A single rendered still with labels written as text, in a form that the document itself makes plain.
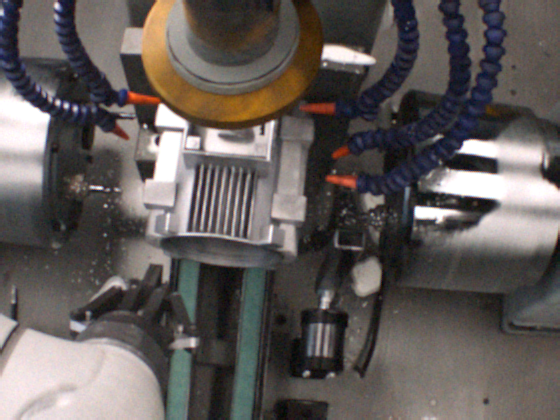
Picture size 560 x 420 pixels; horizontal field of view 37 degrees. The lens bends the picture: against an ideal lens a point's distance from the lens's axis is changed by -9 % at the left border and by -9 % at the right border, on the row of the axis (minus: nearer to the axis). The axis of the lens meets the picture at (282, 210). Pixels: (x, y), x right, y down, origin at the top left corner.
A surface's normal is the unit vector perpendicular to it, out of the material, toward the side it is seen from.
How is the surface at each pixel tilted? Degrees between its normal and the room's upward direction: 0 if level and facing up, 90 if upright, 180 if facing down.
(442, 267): 66
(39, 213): 54
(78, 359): 60
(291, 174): 0
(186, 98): 0
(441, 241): 47
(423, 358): 0
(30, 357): 38
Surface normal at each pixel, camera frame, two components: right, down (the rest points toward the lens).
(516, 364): 0.04, -0.26
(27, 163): 0.00, 0.15
